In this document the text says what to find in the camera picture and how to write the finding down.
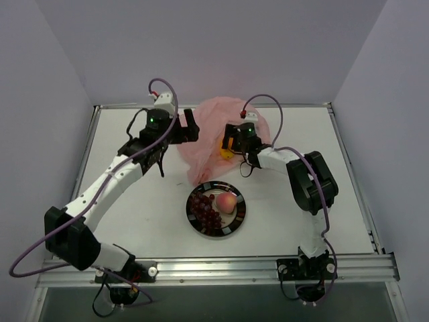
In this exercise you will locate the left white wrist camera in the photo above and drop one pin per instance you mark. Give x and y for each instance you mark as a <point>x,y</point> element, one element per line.
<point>164,101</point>

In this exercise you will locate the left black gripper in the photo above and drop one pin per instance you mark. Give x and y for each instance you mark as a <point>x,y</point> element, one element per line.
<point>183,131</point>

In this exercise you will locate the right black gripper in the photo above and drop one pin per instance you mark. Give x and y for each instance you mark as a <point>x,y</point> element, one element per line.
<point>232,141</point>

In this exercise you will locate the fake peach pink yellow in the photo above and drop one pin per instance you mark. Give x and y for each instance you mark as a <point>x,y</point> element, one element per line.
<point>226,202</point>

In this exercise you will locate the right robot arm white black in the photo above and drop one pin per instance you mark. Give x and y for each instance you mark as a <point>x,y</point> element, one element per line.
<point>312,183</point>

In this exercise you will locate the pink plastic bag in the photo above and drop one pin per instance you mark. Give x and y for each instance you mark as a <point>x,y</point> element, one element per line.
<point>204,156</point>

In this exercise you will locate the red fake grape bunch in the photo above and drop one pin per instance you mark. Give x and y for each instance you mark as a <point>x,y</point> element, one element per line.
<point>202,208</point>

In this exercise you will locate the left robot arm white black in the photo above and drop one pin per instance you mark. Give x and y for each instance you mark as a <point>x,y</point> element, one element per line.
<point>70,230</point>

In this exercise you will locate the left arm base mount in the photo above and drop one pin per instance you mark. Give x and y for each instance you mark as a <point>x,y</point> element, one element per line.
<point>134,268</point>

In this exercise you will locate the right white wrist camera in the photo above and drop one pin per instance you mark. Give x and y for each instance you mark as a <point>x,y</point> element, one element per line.
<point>249,117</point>

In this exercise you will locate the orange fake fruit slice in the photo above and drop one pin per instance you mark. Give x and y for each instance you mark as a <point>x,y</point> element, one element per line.
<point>226,150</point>

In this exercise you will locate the aluminium front rail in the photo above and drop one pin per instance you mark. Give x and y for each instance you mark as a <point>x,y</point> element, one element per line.
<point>264,270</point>

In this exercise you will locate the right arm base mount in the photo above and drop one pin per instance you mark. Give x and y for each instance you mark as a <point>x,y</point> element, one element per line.
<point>303,268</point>

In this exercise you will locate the round plate dark rim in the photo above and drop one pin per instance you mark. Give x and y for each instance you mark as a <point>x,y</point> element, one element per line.
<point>231,222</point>

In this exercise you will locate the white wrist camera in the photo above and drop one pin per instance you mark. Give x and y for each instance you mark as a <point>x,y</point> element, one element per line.
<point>164,101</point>
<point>249,117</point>

